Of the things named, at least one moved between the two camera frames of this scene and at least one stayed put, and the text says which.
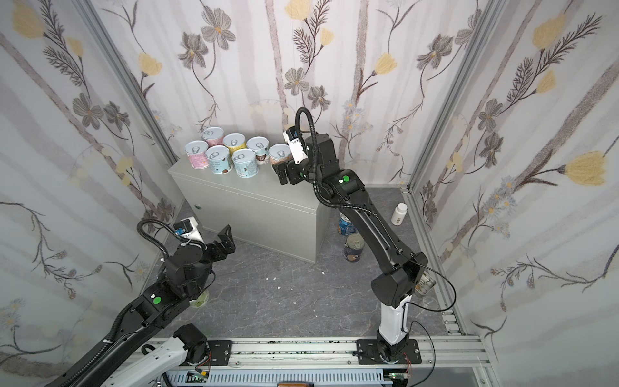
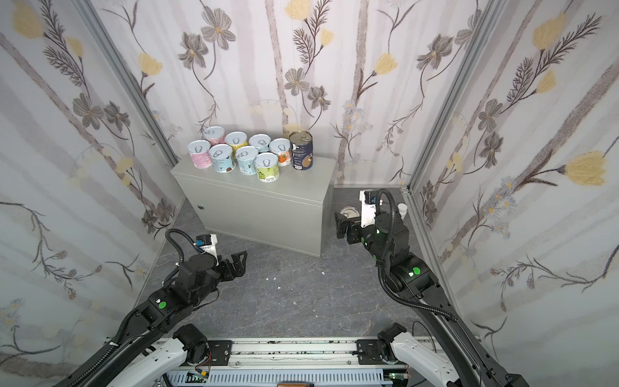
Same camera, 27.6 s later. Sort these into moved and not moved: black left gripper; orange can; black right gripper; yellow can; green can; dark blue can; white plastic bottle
Moved: dark blue can; black right gripper; green can; black left gripper
Not moved: white plastic bottle; yellow can; orange can
